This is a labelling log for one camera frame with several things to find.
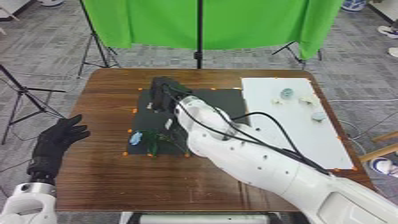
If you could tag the dark mat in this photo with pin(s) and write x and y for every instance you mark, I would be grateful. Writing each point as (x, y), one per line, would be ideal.
(224, 100)

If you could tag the person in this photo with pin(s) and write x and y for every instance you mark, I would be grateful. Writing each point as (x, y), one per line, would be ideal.
(384, 166)
(390, 31)

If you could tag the black light stand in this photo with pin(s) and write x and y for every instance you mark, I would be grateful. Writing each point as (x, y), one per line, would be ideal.
(295, 53)
(93, 40)

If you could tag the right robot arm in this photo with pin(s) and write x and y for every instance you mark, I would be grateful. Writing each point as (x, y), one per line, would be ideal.
(267, 173)

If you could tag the green sprig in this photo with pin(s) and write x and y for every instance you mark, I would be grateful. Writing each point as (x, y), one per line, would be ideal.
(175, 137)
(153, 141)

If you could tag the pale grey bar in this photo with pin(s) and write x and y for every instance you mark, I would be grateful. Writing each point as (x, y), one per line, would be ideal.
(201, 219)

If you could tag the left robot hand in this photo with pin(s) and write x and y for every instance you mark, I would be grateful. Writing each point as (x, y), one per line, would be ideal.
(56, 140)

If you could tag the white flower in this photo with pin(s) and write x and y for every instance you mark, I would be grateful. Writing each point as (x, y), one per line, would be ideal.
(276, 101)

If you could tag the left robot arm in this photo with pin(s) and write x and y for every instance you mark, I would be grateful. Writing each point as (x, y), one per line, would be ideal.
(27, 203)

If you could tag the white sheet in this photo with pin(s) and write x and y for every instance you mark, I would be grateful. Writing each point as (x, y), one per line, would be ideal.
(295, 140)

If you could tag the wooden chair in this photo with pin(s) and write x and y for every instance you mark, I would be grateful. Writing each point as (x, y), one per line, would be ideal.
(379, 151)

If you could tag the pale blue flower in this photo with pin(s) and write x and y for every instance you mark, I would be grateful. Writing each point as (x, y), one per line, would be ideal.
(319, 116)
(287, 93)

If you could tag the black tripod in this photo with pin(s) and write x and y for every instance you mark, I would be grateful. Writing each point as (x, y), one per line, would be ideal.
(27, 96)

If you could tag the black backdrop stand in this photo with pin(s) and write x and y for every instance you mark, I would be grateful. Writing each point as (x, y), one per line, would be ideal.
(200, 33)

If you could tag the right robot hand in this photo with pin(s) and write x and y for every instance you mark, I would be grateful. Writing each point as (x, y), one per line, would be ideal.
(164, 96)

